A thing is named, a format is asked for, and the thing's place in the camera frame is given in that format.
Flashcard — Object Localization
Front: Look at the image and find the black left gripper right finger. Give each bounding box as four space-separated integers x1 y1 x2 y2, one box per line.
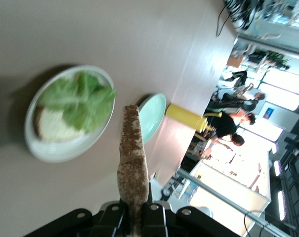
141 201 241 237

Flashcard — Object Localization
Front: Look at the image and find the beige plate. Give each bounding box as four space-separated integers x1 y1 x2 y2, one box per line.
24 64 115 163

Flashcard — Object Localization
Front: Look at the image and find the person in black shirt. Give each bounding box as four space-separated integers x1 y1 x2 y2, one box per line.
206 111 257 143

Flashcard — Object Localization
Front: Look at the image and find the brown crust bread slice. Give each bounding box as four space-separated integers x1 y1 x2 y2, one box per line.
34 106 90 143
116 105 150 237

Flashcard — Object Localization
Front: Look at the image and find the mint green plate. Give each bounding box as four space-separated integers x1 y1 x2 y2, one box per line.
136 93 168 144

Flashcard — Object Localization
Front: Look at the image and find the yellow squeeze sauce bottle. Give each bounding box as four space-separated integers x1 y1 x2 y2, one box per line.
165 103 215 133

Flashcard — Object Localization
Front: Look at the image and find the green lettuce leaf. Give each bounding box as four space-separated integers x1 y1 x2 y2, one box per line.
38 70 117 134

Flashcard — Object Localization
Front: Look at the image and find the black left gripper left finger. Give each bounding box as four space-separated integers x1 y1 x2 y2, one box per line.
23 201 130 237

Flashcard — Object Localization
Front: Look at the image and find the looped thin black cable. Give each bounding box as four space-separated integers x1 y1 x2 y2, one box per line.
215 1 231 38

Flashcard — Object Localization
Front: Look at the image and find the metal frame rail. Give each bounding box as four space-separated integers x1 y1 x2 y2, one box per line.
173 169 272 232

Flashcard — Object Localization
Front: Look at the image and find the green potted plant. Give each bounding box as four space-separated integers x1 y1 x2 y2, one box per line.
248 49 291 70

